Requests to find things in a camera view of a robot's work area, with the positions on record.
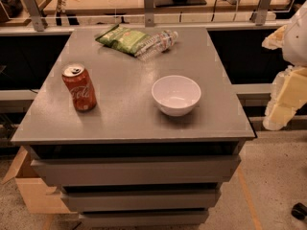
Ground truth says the grey metal bracket right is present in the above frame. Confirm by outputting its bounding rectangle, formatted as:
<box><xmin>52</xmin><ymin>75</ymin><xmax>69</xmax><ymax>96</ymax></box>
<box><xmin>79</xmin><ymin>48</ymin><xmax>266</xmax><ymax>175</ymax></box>
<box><xmin>250</xmin><ymin>0</ymin><xmax>272</xmax><ymax>26</ymax></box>

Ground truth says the grey metal bracket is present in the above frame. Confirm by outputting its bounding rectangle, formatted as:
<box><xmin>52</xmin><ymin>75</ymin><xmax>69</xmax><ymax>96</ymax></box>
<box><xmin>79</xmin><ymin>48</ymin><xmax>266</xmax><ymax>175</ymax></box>
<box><xmin>250</xmin><ymin>0</ymin><xmax>272</xmax><ymax>26</ymax></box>
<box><xmin>144</xmin><ymin>0</ymin><xmax>154</xmax><ymax>27</ymax></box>
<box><xmin>23</xmin><ymin>0</ymin><xmax>46</xmax><ymax>32</ymax></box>

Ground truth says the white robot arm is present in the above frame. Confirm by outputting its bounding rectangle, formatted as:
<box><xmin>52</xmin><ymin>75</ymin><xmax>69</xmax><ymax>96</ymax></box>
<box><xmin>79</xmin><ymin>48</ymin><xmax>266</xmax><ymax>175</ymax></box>
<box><xmin>262</xmin><ymin>2</ymin><xmax>307</xmax><ymax>130</ymax></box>

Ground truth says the grey metal bracket left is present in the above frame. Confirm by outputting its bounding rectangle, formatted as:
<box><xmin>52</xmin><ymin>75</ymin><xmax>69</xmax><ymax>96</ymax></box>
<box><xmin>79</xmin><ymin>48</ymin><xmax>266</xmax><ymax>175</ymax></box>
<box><xmin>23</xmin><ymin>0</ymin><xmax>46</xmax><ymax>32</ymax></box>

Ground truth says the green chip bag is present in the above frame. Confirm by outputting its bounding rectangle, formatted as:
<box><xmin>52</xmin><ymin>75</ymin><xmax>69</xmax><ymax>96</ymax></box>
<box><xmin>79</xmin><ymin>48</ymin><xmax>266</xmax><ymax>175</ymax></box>
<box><xmin>94</xmin><ymin>24</ymin><xmax>151</xmax><ymax>56</ymax></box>

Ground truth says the cardboard box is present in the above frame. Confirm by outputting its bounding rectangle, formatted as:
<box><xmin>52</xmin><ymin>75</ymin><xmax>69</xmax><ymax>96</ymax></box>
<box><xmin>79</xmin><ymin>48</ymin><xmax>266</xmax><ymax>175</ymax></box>
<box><xmin>2</xmin><ymin>147</ymin><xmax>71</xmax><ymax>214</ymax></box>

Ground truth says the black caster wheel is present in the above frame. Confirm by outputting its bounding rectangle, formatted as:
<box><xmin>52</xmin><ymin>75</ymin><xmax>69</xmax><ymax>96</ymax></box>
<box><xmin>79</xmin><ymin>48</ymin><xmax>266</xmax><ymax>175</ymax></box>
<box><xmin>291</xmin><ymin>203</ymin><xmax>307</xmax><ymax>220</ymax></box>

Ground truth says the clear plastic water bottle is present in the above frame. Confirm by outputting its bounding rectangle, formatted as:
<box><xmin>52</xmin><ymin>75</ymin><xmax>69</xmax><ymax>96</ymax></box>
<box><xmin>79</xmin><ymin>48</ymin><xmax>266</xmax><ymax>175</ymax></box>
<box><xmin>135</xmin><ymin>30</ymin><xmax>178</xmax><ymax>61</ymax></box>

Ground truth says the red coke can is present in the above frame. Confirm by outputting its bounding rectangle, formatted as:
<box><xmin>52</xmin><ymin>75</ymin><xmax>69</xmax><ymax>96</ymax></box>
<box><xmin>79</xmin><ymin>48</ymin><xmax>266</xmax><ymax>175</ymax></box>
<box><xmin>62</xmin><ymin>63</ymin><xmax>97</xmax><ymax>112</ymax></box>

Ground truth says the grey metal bracket middle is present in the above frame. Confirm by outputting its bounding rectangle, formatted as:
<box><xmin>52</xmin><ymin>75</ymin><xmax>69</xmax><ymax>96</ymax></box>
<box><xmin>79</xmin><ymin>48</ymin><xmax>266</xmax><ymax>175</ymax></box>
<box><xmin>144</xmin><ymin>0</ymin><xmax>154</xmax><ymax>27</ymax></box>

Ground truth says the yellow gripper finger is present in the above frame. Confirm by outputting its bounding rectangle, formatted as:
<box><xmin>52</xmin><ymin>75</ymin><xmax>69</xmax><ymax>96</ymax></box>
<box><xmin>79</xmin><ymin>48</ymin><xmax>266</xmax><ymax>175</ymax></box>
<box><xmin>262</xmin><ymin>25</ymin><xmax>287</xmax><ymax>50</ymax></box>
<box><xmin>263</xmin><ymin>66</ymin><xmax>307</xmax><ymax>130</ymax></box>

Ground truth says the grey drawer cabinet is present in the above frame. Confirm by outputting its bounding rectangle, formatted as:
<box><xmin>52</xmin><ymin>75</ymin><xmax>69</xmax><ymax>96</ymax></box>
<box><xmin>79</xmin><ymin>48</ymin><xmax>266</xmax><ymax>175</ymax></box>
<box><xmin>13</xmin><ymin>27</ymin><xmax>254</xmax><ymax>227</ymax></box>

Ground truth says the white ceramic bowl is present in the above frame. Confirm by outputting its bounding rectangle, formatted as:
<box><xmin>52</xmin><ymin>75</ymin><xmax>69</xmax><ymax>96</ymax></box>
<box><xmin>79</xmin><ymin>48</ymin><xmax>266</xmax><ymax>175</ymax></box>
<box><xmin>152</xmin><ymin>75</ymin><xmax>201</xmax><ymax>117</ymax></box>

